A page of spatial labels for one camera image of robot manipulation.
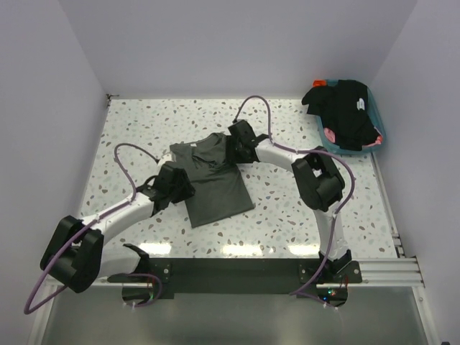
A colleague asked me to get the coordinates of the grey t shirt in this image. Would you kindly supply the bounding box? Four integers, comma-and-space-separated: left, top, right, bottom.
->
170, 133, 254, 228

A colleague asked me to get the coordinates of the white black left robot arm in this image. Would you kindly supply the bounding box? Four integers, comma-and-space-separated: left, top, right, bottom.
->
40, 162, 195, 293

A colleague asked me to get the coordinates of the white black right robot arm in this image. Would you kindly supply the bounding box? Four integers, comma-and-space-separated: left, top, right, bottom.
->
226, 120, 351, 282

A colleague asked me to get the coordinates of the pink garment in basket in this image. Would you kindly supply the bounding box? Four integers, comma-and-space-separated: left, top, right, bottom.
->
323, 127, 336, 144

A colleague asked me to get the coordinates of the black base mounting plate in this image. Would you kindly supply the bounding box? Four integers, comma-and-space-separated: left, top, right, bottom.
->
107, 257, 361, 299

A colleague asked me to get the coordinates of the orange garment in basket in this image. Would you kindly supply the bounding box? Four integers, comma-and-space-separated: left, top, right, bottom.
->
312, 79, 328, 88

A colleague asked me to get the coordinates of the black t shirt in basket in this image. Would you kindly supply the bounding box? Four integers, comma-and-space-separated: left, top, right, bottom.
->
300, 79, 381, 152

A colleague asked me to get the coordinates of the teal plastic laundry basket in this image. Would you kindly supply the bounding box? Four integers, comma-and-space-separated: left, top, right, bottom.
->
314, 78, 388, 157

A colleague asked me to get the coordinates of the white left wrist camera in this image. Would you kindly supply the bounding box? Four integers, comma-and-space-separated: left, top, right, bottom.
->
157, 152, 175, 167

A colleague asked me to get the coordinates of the aluminium frame rail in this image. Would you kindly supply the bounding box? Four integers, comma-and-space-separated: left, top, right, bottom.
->
45, 255, 425, 288

